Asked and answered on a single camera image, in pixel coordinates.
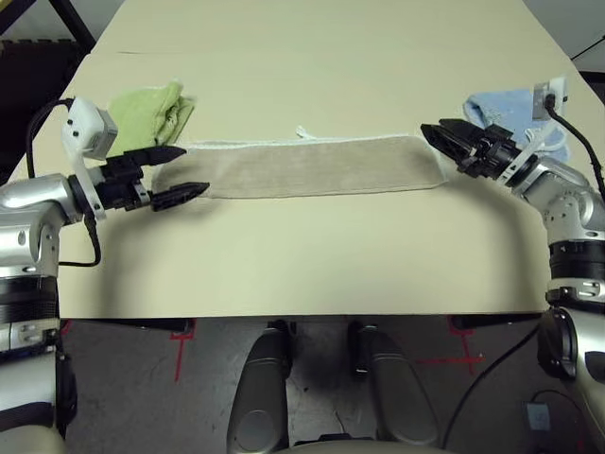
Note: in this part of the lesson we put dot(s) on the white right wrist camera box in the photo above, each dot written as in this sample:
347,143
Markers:
560,90

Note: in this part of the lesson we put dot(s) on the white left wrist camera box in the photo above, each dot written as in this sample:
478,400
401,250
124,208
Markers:
82,125

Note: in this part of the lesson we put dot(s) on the green folded towel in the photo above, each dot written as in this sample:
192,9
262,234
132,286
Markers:
142,113

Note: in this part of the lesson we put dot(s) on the beige robot torso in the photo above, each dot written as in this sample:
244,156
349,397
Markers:
364,447

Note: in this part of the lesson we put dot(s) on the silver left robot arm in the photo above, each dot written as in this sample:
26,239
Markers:
28,198

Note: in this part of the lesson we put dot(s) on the beige towel white trim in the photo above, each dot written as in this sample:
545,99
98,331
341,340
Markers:
307,165

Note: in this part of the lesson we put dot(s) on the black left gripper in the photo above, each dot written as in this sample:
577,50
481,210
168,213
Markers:
120,189

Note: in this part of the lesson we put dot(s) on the grey power adapter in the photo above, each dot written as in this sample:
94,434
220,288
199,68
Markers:
538,416

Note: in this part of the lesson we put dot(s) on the red floor tape mark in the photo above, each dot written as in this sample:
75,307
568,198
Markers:
468,360
178,364

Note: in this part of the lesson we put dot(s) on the black foam floor mat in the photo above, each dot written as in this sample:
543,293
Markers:
28,71

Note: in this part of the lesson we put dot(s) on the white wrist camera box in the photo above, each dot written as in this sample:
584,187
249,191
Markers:
82,125
560,90

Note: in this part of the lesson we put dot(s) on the blue folded towel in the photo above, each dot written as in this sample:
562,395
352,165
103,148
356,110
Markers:
501,106

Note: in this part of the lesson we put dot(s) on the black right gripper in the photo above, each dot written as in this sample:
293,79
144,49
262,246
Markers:
494,153

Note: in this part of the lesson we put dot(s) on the black metal frame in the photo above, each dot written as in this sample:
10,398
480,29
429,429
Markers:
80,26

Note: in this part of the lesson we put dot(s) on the grey robot right leg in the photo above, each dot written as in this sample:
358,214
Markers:
397,383

